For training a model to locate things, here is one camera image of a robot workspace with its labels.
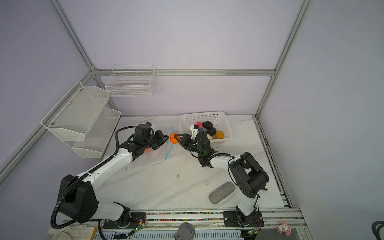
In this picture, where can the white wire wall basket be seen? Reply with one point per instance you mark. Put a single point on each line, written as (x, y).
(132, 81)

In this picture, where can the yellow-brown toy potato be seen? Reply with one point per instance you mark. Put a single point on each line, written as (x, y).
(219, 135)

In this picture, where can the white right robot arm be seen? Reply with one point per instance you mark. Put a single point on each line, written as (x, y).
(245, 173)

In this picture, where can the white mesh two-tier shelf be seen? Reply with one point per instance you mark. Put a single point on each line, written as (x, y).
(83, 121)

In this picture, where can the grey oval stone pad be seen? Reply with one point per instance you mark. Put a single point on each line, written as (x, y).
(222, 192)

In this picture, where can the grey plastic device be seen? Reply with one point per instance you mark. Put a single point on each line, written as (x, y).
(186, 231)

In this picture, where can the white plastic perforated basket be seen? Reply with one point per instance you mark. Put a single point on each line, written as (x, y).
(215, 124)

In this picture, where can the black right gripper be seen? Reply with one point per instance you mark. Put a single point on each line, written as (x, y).
(184, 138)

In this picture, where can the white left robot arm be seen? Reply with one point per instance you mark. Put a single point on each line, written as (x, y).
(77, 201)

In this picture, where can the pink plush toy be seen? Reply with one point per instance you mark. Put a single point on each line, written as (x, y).
(284, 228)

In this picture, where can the aluminium rail base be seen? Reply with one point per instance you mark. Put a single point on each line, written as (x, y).
(217, 219)

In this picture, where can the clear zip bag blue zipper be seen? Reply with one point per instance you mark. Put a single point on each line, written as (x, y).
(149, 158)

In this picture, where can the black toy avocado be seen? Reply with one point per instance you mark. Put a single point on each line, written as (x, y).
(212, 132)

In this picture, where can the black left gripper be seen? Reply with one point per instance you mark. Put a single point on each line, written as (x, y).
(161, 137)

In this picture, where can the pink toy fruit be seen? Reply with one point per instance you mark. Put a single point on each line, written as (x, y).
(199, 124)

